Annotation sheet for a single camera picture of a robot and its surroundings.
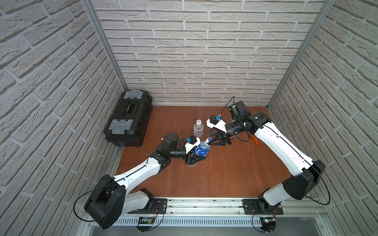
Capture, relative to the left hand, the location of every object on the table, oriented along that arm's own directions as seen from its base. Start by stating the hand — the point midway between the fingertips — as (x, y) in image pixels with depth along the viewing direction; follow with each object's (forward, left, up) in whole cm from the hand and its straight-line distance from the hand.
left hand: (204, 151), depth 74 cm
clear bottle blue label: (-2, +2, +6) cm, 7 cm away
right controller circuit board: (-30, -31, -18) cm, 47 cm away
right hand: (+3, -3, +9) cm, 10 cm away
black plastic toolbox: (+21, +45, -2) cm, 49 cm away
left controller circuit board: (-27, +30, -22) cm, 46 cm away
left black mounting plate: (-22, +24, -18) cm, 37 cm away
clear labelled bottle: (+16, +2, -2) cm, 16 cm away
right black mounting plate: (-23, -26, -17) cm, 38 cm away
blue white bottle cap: (0, -1, +11) cm, 11 cm away
